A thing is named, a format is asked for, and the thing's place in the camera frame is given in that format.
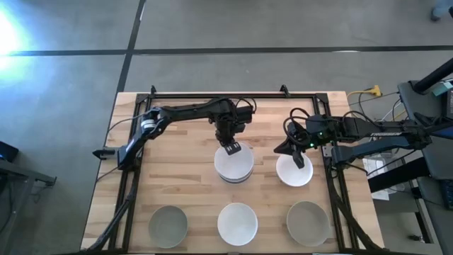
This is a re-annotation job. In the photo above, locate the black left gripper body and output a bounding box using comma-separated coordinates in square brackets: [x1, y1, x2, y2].
[213, 115, 246, 140]

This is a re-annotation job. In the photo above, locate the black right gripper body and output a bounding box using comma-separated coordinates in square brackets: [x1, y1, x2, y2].
[287, 115, 333, 152]

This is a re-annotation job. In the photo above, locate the beige-grey ceramic bowl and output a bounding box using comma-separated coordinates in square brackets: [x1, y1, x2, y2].
[286, 200, 331, 248]

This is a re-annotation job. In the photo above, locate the pale grey-green ceramic bowl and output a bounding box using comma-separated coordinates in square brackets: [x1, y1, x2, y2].
[148, 205, 189, 249]

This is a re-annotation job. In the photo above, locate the white paper box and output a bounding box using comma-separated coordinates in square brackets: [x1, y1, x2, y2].
[361, 155, 406, 201]

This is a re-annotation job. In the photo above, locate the black desk crossbar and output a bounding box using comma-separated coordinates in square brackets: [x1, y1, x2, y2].
[367, 157, 431, 193]

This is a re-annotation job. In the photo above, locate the dark grey workstation desk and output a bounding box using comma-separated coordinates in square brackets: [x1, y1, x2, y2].
[398, 80, 453, 180]

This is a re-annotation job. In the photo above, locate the blue tablet screen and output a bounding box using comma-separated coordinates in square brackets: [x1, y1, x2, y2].
[430, 125, 453, 140]

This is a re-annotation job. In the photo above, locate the black pole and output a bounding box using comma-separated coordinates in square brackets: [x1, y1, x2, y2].
[413, 58, 453, 94]

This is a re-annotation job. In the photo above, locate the teal box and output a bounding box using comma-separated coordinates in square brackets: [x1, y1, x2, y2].
[432, 81, 453, 97]

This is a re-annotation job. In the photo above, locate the person's leg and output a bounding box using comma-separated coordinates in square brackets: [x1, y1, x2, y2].
[430, 0, 453, 22]

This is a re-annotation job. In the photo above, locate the dark side table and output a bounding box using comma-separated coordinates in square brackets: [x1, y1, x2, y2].
[0, 141, 57, 245]

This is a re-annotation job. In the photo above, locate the dark blue device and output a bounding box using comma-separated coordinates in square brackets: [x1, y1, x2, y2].
[0, 140, 19, 163]

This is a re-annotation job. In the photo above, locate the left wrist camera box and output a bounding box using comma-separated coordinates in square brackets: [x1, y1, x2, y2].
[233, 105, 255, 125]

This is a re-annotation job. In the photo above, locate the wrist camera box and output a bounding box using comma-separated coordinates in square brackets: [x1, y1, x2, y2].
[304, 113, 328, 133]
[233, 105, 255, 125]

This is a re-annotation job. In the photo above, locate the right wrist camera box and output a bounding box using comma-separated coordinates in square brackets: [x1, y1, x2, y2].
[304, 113, 328, 133]

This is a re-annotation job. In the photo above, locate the black aluminium table frame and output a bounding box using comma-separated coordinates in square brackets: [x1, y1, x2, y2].
[83, 92, 386, 255]

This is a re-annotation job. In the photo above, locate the yellow power cable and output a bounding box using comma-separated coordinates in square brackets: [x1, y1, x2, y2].
[346, 88, 372, 107]

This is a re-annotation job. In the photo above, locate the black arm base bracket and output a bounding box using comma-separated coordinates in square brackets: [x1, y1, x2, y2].
[92, 147, 118, 160]

